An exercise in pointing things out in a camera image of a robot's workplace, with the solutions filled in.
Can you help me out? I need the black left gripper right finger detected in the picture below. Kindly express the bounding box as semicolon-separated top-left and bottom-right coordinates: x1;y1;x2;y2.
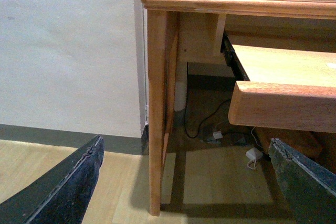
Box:
269;138;335;223

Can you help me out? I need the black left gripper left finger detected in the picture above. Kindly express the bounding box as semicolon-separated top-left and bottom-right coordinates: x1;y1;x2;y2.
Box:
1;135;104;223

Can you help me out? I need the wooden pull-out keyboard tray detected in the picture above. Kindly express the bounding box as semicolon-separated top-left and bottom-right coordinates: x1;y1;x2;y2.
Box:
228;45;335;133

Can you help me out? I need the white power adapter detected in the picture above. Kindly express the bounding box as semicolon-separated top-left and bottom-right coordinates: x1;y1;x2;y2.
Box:
246;147;263;162

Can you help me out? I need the white plug in socket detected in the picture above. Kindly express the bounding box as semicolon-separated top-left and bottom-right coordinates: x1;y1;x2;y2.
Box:
213;131;223;140

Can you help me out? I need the floor power socket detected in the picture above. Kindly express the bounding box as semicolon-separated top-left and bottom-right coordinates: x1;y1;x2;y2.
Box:
201;128;221;144

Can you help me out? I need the wooden desk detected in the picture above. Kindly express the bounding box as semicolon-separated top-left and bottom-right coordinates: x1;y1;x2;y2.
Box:
141;0;335;216

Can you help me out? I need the black cable on floor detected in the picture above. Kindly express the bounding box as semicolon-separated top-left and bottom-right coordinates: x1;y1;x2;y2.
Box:
183;97;233;138

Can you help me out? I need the black drawer slide rail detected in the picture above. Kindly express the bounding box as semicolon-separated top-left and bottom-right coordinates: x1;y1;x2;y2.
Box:
221;30;250;81

